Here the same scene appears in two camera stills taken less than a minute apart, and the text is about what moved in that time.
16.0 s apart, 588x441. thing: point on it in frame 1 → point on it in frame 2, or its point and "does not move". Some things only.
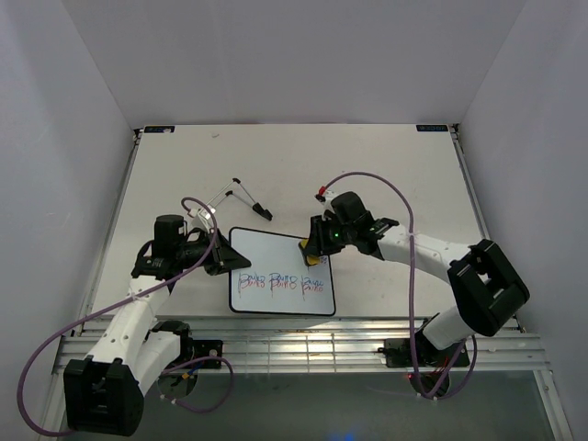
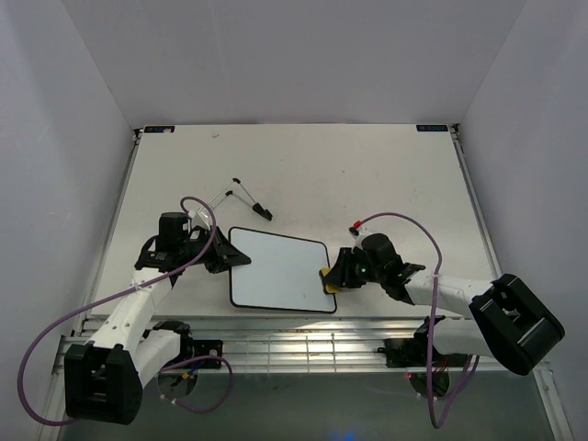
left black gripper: [230, 257] does not move
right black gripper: [318, 242] → [341, 274]
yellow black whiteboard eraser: [310, 260] → [327, 288]
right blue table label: [432, 128] does not move
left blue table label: [160, 130] does not move
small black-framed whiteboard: [278, 280] does not move
